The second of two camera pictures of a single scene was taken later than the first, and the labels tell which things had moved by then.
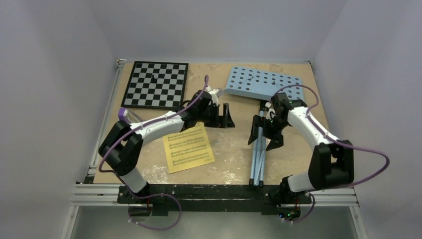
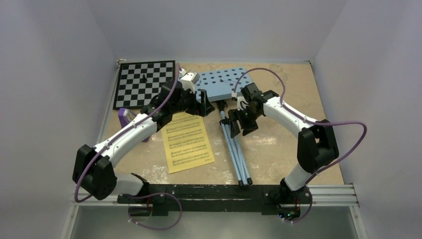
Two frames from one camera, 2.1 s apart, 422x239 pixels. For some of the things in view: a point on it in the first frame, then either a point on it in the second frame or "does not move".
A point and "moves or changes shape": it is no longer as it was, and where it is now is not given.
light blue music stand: x=262 y=85 -> x=220 y=86
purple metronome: x=126 y=115 does not move
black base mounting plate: x=252 y=199 does not move
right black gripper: x=277 y=141 -> x=234 y=114
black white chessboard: x=156 y=85 moves or changes shape
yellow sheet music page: x=188 y=149 does not move
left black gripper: x=223 y=121 -> x=200 y=109
